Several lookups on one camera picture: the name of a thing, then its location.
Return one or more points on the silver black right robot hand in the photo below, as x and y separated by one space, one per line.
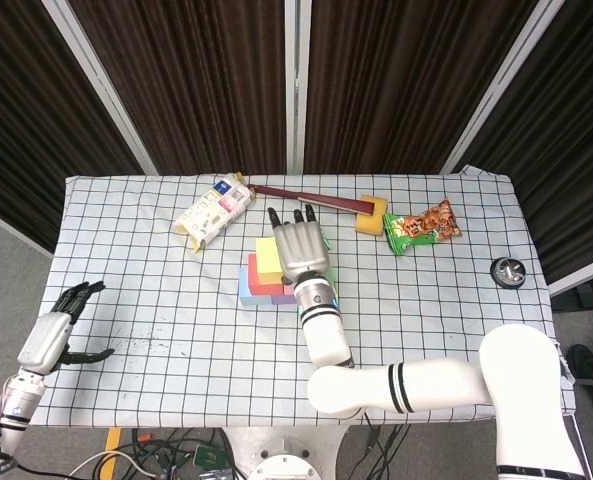
301 247

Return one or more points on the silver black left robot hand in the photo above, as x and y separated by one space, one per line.
46 345

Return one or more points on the yellow foam cube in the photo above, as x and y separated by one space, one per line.
268 260

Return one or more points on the green foam cube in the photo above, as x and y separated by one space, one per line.
332 280

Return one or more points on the red foam cube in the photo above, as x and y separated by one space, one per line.
261 289

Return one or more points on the light blue foam cube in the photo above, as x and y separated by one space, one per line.
251 299

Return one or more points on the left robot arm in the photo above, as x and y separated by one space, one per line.
8 415

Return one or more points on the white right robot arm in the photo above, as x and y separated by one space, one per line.
426 385

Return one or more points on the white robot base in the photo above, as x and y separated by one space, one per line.
286 455

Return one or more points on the green tea sachet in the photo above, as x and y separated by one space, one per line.
326 242

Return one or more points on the purple foam cube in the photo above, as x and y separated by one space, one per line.
283 300

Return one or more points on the dark red book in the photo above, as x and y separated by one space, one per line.
286 194

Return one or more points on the yellow sponge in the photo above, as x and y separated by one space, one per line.
371 220

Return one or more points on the white printed snack pack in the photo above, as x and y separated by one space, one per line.
213 212

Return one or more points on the green orange snack bag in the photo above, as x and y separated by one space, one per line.
421 225

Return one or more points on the white black grid tablecloth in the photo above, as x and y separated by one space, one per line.
176 360

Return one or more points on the green circuit board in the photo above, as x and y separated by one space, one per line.
208 456

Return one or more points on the dark brown partition panel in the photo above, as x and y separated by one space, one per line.
576 125
401 75
26 100
191 75

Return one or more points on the black round knob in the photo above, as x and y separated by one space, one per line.
507 272

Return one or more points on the white partition frame post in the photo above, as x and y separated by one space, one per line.
102 90
296 75
498 90

